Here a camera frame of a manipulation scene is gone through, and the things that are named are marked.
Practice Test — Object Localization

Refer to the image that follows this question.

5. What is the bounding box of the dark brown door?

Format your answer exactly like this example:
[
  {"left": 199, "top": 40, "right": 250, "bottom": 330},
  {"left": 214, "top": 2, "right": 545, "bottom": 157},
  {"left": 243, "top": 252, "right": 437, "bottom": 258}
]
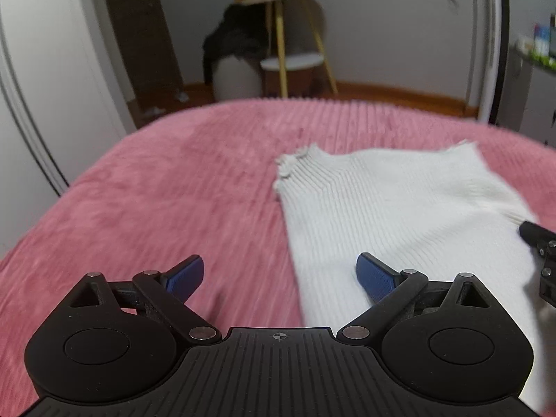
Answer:
[{"left": 106, "top": 0, "right": 183, "bottom": 97}]

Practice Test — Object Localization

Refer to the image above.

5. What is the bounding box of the white ribbed knit sweater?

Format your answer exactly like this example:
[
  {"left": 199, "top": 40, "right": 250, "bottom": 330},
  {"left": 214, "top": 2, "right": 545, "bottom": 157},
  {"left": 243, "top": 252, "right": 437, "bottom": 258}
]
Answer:
[{"left": 274, "top": 143, "right": 555, "bottom": 411}]

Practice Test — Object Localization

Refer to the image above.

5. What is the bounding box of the black garment on pouf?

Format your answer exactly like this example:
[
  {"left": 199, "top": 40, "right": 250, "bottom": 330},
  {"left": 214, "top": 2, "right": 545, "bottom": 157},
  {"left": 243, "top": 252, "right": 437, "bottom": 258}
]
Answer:
[{"left": 203, "top": 4, "right": 269, "bottom": 85}]

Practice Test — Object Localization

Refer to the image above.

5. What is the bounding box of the yellow legged round side table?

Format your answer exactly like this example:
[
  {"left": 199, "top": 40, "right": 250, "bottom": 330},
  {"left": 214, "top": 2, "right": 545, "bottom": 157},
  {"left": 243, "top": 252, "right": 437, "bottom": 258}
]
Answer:
[{"left": 236, "top": 0, "right": 338, "bottom": 98}]

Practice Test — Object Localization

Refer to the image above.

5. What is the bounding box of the pink plush bed blanket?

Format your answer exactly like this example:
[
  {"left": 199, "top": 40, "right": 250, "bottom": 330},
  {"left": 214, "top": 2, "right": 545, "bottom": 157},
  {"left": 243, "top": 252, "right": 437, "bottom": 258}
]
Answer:
[{"left": 1, "top": 100, "right": 555, "bottom": 416}]

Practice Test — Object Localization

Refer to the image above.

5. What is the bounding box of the blue white box on cabinet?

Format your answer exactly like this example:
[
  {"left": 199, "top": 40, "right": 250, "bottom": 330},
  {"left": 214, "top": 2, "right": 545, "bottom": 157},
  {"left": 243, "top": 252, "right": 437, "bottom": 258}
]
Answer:
[{"left": 533, "top": 25, "right": 550, "bottom": 57}]

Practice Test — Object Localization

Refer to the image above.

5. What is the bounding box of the white round pouf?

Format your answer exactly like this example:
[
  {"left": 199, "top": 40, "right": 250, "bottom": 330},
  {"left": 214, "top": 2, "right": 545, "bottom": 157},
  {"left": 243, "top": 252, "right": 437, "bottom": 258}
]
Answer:
[{"left": 213, "top": 56, "right": 263, "bottom": 102}]

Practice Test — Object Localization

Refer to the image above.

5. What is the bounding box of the grey drawer cabinet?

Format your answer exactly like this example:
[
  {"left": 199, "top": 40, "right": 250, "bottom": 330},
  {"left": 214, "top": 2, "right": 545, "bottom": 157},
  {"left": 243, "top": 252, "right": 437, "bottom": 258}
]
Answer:
[{"left": 496, "top": 47, "right": 556, "bottom": 148}]

